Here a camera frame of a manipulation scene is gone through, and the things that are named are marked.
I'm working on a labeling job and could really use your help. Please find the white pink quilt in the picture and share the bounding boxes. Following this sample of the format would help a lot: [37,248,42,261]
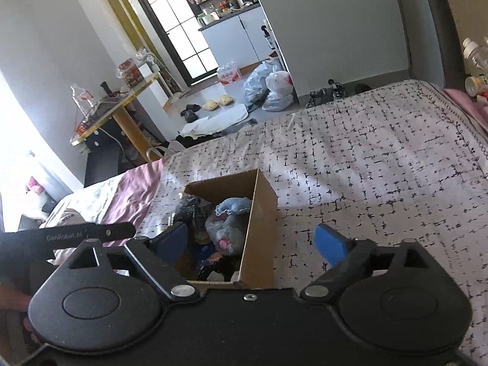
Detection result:
[45,174,128,264]

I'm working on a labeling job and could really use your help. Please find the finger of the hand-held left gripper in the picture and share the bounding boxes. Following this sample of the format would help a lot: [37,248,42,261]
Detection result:
[87,223,137,243]

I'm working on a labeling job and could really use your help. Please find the small white drink bottle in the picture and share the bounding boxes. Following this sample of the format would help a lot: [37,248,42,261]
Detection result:
[464,75,488,97]

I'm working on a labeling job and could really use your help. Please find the pack of water bottles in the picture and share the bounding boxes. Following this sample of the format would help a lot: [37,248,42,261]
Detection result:
[216,60,245,85]

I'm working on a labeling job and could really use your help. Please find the white tote bag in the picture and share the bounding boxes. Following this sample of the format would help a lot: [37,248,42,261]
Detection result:
[146,140,184,161]

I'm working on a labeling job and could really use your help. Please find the blue denim plush toy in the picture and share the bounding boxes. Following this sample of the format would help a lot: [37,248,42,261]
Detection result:
[214,197,253,217]

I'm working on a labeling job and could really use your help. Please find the grey trash bag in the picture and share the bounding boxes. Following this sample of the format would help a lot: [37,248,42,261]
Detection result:
[243,63,276,102]

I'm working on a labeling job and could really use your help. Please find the pink bed sheet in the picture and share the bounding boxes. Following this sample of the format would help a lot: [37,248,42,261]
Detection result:
[102,87,488,230]

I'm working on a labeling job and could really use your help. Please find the white floor mat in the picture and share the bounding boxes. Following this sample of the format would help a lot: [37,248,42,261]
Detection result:
[178,105,249,138]

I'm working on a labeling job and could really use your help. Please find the yellow curtain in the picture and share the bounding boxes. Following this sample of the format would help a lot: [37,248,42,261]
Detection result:
[102,0,163,67]

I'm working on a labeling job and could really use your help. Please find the red label box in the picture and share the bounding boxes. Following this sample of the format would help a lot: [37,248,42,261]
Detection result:
[117,57,145,87]

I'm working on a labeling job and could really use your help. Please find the clear plastic bag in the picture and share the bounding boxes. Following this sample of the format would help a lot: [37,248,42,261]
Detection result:
[262,91,295,113]

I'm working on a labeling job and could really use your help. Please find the yellow table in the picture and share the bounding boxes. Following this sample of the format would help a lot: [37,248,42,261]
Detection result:
[70,72,161,165]

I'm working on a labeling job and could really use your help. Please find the clear plastic container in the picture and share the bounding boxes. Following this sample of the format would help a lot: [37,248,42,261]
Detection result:
[70,83,97,114]

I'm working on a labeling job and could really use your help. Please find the white fluffy cloth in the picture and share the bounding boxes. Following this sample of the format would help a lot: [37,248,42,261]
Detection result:
[208,270,240,283]

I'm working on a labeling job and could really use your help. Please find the black drawer cabinet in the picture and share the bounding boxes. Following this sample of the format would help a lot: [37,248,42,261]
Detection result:
[81,117,133,188]

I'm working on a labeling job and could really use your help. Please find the white kitchen cabinet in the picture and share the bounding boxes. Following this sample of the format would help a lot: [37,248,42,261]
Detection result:
[197,5,276,70]

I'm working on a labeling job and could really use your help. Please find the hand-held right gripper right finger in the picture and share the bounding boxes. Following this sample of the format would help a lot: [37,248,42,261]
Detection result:
[300,224,445,300]

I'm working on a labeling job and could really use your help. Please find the dark brown headboard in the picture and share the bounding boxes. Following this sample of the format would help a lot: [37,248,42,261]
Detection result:
[418,0,470,93]

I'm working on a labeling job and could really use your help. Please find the clear plastic water bottle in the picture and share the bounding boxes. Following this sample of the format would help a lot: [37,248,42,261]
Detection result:
[461,37,488,77]

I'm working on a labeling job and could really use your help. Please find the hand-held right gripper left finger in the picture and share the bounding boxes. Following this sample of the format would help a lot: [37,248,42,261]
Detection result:
[57,222,199,301]

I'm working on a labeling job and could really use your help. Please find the brown cardboard box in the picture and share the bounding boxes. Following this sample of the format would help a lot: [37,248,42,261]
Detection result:
[173,168,280,289]

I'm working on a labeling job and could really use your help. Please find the black slipper pair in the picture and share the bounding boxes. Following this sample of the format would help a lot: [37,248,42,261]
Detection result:
[179,104,201,123]

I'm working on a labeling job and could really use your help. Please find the grey fluffy plush with pink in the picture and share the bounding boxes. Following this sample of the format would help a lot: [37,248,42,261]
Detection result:
[205,210,251,257]

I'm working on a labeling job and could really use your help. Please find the black framed glass door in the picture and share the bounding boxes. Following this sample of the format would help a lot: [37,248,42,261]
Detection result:
[131,0,221,86]

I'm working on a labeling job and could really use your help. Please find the white plastic bag red print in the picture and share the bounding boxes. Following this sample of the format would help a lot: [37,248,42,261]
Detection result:
[265,66,295,97]

